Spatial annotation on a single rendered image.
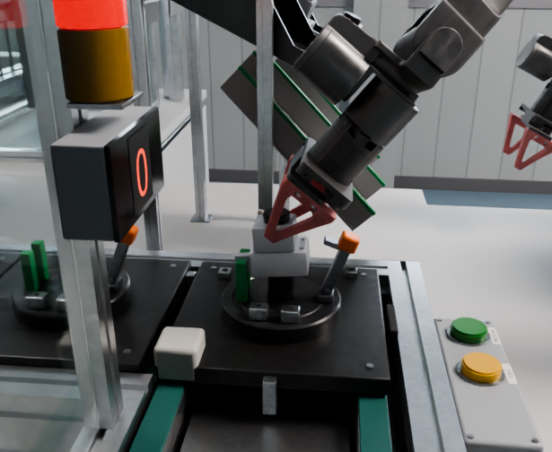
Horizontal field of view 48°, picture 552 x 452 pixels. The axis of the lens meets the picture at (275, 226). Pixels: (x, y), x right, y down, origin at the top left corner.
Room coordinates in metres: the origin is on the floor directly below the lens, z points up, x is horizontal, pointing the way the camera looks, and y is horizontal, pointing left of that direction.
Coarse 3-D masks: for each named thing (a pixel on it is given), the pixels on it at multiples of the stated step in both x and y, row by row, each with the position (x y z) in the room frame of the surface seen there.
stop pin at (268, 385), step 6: (264, 378) 0.51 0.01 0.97; (270, 378) 0.51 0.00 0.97; (276, 378) 0.52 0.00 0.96; (264, 384) 0.51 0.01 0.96; (270, 384) 0.51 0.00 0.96; (276, 384) 0.51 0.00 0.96; (264, 390) 0.51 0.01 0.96; (270, 390) 0.51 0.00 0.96; (276, 390) 0.51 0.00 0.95; (264, 396) 0.51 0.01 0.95; (270, 396) 0.51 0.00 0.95; (276, 396) 0.51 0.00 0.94; (264, 402) 0.51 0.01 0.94; (270, 402) 0.51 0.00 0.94; (276, 402) 0.51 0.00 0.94; (264, 408) 0.51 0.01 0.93; (270, 408) 0.51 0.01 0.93; (276, 408) 0.51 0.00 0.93
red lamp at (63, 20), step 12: (60, 0) 0.44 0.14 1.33; (72, 0) 0.44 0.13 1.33; (84, 0) 0.44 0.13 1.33; (96, 0) 0.44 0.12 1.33; (108, 0) 0.44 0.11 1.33; (120, 0) 0.45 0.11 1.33; (60, 12) 0.44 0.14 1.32; (72, 12) 0.44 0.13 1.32; (84, 12) 0.44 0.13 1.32; (96, 12) 0.44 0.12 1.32; (108, 12) 0.44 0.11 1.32; (120, 12) 0.45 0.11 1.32; (60, 24) 0.44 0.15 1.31; (72, 24) 0.44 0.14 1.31; (84, 24) 0.44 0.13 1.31; (96, 24) 0.44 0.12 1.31; (108, 24) 0.44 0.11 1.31; (120, 24) 0.45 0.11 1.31
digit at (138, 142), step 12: (144, 132) 0.47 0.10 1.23; (132, 144) 0.44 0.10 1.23; (144, 144) 0.47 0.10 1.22; (132, 156) 0.44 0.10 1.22; (144, 156) 0.47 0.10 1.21; (132, 168) 0.44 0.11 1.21; (144, 168) 0.46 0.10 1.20; (132, 180) 0.43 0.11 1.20; (144, 180) 0.46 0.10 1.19; (144, 192) 0.46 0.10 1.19; (144, 204) 0.46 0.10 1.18
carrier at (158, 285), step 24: (144, 264) 0.76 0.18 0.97; (168, 264) 0.76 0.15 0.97; (120, 288) 0.66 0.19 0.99; (144, 288) 0.69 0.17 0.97; (168, 288) 0.69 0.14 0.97; (120, 312) 0.63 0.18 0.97; (144, 312) 0.63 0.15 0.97; (168, 312) 0.65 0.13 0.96; (120, 336) 0.58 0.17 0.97; (144, 336) 0.58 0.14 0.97; (120, 360) 0.54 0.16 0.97; (144, 360) 0.55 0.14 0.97
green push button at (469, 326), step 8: (456, 320) 0.61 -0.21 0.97; (464, 320) 0.61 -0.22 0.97; (472, 320) 0.61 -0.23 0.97; (456, 328) 0.60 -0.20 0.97; (464, 328) 0.60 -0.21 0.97; (472, 328) 0.60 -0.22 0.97; (480, 328) 0.60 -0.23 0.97; (456, 336) 0.59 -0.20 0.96; (464, 336) 0.59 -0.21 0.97; (472, 336) 0.58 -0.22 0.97; (480, 336) 0.58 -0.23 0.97
